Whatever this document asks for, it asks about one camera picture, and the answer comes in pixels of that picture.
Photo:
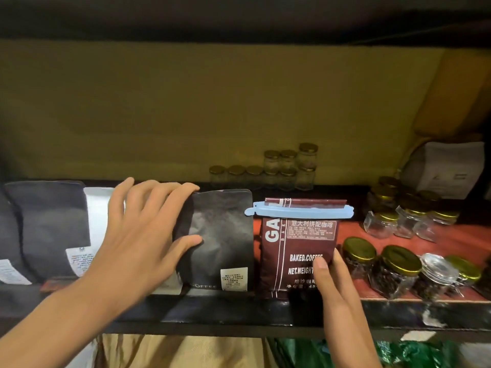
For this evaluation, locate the person's right hand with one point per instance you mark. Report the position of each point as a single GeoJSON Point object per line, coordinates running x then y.
{"type": "Point", "coordinates": [341, 306]}

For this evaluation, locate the person's left hand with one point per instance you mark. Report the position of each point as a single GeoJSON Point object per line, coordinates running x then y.
{"type": "Point", "coordinates": [130, 245]}

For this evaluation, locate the person's left middle finger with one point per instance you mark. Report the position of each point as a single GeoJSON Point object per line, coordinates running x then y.
{"type": "Point", "coordinates": [161, 197]}

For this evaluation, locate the person's left little finger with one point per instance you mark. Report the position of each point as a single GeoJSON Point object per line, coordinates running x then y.
{"type": "Point", "coordinates": [119, 199]}

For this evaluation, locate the person's left thumb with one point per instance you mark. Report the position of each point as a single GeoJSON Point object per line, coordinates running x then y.
{"type": "Point", "coordinates": [186, 246]}

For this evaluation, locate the person's right thumb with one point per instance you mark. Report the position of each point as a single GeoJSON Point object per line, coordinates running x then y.
{"type": "Point", "coordinates": [324, 277]}

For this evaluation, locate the black coffee bag white label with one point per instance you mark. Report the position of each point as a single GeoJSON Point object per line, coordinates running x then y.
{"type": "Point", "coordinates": [224, 233]}

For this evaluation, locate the maroon coffee bag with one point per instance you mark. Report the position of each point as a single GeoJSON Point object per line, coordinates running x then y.
{"type": "Point", "coordinates": [295, 241]}

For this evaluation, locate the person's right forearm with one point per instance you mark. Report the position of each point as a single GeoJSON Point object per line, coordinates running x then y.
{"type": "Point", "coordinates": [355, 356]}

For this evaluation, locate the person's left forearm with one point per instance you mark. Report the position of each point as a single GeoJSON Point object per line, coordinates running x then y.
{"type": "Point", "coordinates": [50, 325]}

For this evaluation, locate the gold-lid jar of coffee beans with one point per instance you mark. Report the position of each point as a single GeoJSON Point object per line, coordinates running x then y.
{"type": "Point", "coordinates": [357, 256]}
{"type": "Point", "coordinates": [466, 270]}

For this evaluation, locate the light blue bag clip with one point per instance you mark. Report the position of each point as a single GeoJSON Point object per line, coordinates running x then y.
{"type": "Point", "coordinates": [299, 211]}

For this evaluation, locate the large gold-lid jar of beans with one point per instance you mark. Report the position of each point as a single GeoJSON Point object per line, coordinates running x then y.
{"type": "Point", "coordinates": [395, 272]}

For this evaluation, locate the large matte black bag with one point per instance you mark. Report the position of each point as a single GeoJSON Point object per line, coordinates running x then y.
{"type": "Point", "coordinates": [50, 226]}

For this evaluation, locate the group of empty gold-lid jars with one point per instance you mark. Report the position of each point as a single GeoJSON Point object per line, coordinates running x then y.
{"type": "Point", "coordinates": [406, 214]}

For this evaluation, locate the beige cloth bag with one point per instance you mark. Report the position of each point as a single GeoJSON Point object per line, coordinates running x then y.
{"type": "Point", "coordinates": [184, 352]}

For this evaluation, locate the green plastic bag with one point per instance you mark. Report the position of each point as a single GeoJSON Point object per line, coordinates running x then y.
{"type": "Point", "coordinates": [402, 354]}

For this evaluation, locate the clip-top glass jar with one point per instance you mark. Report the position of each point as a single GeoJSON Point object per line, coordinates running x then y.
{"type": "Point", "coordinates": [435, 275]}

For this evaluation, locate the cluster of small stacked jars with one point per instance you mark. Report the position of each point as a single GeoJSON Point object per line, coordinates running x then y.
{"type": "Point", "coordinates": [276, 168]}

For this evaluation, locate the dark grey bag white label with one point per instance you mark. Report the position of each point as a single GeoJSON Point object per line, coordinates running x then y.
{"type": "Point", "coordinates": [9, 249]}

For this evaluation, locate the red shelf board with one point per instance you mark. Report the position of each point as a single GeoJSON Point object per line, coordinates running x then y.
{"type": "Point", "coordinates": [452, 241]}

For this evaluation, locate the white paper bag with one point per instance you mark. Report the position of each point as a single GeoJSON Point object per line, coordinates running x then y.
{"type": "Point", "coordinates": [445, 168]}

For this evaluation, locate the dark upper shelf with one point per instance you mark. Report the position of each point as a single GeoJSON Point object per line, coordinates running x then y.
{"type": "Point", "coordinates": [245, 19]}

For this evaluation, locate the brown kraft paper bag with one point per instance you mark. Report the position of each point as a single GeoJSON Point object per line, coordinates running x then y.
{"type": "Point", "coordinates": [456, 91]}

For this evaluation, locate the black metal shelf frame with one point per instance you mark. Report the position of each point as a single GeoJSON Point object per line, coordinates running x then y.
{"type": "Point", "coordinates": [230, 312]}

